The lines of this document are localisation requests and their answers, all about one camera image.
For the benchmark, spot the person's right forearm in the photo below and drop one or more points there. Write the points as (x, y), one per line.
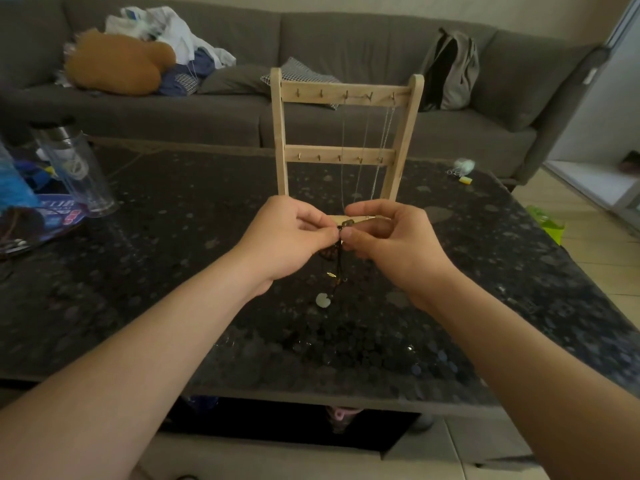
(545, 384)

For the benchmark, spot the person's left hand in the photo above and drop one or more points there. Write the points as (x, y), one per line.
(285, 239)

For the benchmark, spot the white crumpled garment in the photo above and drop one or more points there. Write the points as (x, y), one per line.
(177, 32)

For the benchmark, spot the grey backpack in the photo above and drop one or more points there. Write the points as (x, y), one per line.
(457, 74)

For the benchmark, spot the wooden jewelry stand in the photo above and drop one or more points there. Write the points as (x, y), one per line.
(330, 92)

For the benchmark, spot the brown plush toy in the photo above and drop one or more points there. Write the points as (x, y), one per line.
(117, 62)

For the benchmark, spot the blue plastic bottle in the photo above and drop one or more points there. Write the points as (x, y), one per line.
(16, 184)

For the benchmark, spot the sliding glass door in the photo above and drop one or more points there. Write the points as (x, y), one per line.
(625, 94)

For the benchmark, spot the grey flat cushion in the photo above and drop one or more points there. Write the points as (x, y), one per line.
(232, 79)

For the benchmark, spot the grey fabric sofa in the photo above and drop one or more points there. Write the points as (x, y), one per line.
(355, 42)

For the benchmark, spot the dark shoe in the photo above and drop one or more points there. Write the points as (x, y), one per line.
(631, 162)

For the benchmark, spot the person's left forearm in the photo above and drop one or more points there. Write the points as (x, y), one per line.
(120, 374)

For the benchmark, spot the checkered pillow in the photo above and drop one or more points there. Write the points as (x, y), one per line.
(305, 74)

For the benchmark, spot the blue crumpled garment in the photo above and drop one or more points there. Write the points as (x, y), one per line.
(200, 65)

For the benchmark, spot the clear plastic tumbler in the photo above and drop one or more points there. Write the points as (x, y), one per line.
(77, 167)

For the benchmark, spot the blue cloth item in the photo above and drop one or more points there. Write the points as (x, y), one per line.
(202, 403)

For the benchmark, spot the person's right hand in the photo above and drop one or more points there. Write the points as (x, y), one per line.
(405, 249)

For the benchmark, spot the pink item under table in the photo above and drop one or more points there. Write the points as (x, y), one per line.
(342, 414)

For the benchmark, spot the green bag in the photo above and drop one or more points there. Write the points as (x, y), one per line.
(546, 224)

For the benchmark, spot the blue printed packet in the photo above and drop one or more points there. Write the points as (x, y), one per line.
(60, 217)

